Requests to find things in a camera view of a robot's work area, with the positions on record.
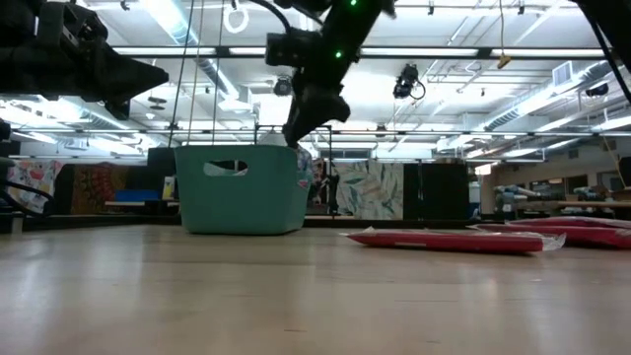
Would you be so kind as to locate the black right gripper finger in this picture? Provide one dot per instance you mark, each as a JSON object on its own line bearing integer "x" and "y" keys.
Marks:
{"x": 303, "y": 120}
{"x": 335, "y": 108}

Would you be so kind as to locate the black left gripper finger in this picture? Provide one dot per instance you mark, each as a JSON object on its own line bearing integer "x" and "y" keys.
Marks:
{"x": 118, "y": 109}
{"x": 130, "y": 79}

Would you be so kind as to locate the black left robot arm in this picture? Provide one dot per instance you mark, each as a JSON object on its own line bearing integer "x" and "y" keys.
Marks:
{"x": 7, "y": 167}

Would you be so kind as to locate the orange patterned cloth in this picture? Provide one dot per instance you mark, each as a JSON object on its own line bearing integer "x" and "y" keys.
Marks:
{"x": 98, "y": 187}

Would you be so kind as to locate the blue box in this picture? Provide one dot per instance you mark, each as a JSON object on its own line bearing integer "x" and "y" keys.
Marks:
{"x": 135, "y": 195}

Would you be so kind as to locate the leaf patterned panel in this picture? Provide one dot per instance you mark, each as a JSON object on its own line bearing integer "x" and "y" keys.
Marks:
{"x": 370, "y": 192}

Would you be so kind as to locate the teal plastic basket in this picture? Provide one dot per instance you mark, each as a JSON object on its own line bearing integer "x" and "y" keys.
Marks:
{"x": 241, "y": 202}

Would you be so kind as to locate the floral patterned cloth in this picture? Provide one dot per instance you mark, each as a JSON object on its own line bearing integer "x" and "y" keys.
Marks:
{"x": 32, "y": 180}

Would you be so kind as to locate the white ceiling air vent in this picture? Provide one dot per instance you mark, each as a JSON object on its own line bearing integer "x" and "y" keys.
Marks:
{"x": 562, "y": 74}

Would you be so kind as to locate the wooden background table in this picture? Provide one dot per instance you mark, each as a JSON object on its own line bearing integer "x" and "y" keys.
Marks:
{"x": 591, "y": 203}

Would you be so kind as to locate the round black ceiling camera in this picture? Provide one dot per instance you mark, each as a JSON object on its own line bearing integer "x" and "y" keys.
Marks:
{"x": 283, "y": 86}

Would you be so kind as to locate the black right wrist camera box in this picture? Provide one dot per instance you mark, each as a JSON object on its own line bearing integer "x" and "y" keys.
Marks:
{"x": 291, "y": 48}

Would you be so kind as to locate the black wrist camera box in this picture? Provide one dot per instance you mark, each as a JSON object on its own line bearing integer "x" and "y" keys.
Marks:
{"x": 291, "y": 48}
{"x": 74, "y": 22}

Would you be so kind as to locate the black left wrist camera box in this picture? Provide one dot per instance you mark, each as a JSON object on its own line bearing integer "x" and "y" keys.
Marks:
{"x": 74, "y": 22}

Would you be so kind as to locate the black hanging camera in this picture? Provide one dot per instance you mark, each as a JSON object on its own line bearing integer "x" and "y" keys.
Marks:
{"x": 406, "y": 79}

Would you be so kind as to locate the black overhead frame bar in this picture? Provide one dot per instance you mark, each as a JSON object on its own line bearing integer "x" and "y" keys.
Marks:
{"x": 419, "y": 51}

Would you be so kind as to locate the thin black frame bar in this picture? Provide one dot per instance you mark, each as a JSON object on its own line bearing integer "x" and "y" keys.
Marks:
{"x": 443, "y": 133}

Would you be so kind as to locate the black table edge rail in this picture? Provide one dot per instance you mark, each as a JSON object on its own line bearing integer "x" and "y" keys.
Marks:
{"x": 98, "y": 222}

